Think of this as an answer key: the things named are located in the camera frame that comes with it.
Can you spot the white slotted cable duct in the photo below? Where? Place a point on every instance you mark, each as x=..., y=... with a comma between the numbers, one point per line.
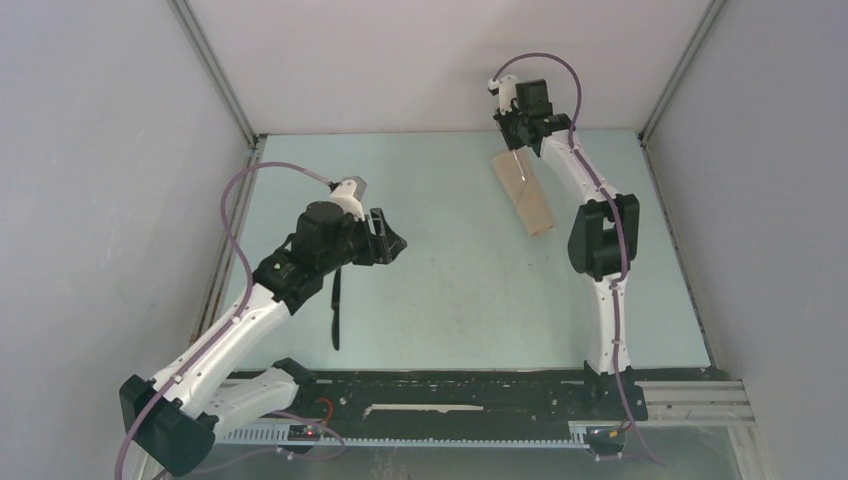
x=293, y=434

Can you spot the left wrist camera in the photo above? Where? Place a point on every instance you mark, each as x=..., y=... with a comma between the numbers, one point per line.
x=330, y=225

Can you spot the beige cloth napkin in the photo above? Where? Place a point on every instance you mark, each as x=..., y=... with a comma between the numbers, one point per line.
x=533, y=209

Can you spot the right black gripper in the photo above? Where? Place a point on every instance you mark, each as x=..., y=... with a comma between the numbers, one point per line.
x=512, y=143

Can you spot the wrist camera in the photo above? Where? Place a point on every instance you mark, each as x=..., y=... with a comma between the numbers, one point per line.
x=330, y=225
x=523, y=98

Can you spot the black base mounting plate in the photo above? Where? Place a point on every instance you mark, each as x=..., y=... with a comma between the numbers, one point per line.
x=460, y=426

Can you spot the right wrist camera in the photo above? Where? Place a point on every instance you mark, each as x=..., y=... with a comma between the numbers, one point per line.
x=523, y=98

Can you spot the black knife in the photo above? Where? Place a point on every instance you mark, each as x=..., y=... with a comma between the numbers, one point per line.
x=335, y=306

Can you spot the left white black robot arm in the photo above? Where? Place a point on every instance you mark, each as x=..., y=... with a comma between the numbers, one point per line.
x=177, y=416

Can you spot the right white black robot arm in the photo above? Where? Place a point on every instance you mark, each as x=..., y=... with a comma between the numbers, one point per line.
x=604, y=233

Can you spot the silver fork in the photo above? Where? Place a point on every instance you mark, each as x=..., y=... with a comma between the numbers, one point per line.
x=518, y=159

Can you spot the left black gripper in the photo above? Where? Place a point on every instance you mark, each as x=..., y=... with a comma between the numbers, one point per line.
x=385, y=245

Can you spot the aluminium frame rail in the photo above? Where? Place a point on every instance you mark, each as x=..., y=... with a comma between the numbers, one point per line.
x=696, y=404

